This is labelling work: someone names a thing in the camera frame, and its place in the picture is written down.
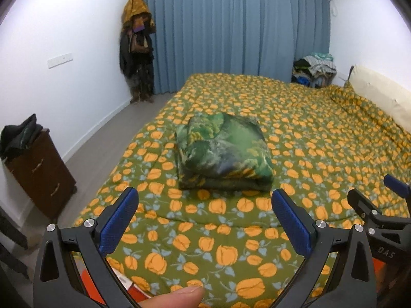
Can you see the green landscape print jacket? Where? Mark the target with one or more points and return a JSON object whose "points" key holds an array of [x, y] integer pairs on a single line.
{"points": [[224, 147]]}

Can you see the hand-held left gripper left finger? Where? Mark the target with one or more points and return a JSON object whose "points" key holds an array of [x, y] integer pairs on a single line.
{"points": [[118, 221]]}

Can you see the black clothing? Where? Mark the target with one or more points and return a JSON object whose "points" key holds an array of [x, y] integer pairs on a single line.
{"points": [[19, 134]]}

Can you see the blue curtain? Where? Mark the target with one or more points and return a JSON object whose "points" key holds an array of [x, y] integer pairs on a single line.
{"points": [[224, 32]]}

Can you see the orange cloth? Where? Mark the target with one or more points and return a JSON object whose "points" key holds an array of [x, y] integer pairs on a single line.
{"points": [[90, 282]]}

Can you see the dark hanging coats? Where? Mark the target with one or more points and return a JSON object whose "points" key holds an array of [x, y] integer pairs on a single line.
{"points": [[136, 64]]}

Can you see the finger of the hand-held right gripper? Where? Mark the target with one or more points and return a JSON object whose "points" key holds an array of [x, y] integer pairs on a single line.
{"points": [[361, 202], [398, 184]]}

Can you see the mustard hooded garment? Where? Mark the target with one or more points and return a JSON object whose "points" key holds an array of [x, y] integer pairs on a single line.
{"points": [[136, 9]]}

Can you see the cream pillow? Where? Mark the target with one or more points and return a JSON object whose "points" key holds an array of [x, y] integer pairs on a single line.
{"points": [[379, 93]]}

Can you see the orange floral bedspread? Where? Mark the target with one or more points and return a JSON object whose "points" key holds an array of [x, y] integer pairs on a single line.
{"points": [[321, 141]]}

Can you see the white wall switch panel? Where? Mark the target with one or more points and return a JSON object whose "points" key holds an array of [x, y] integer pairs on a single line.
{"points": [[59, 60]]}

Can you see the brown wooden dresser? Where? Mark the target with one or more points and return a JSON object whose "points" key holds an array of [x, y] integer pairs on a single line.
{"points": [[41, 173]]}

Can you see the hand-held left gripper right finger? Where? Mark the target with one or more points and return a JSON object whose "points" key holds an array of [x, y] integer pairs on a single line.
{"points": [[292, 224]]}

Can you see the pile of mixed clothes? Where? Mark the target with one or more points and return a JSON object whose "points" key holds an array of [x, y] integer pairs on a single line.
{"points": [[316, 65]]}

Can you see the dark chair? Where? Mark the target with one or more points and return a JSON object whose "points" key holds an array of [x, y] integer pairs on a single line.
{"points": [[9, 231]]}

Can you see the person's left hand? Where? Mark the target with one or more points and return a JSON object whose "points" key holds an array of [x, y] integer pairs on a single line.
{"points": [[179, 298]]}

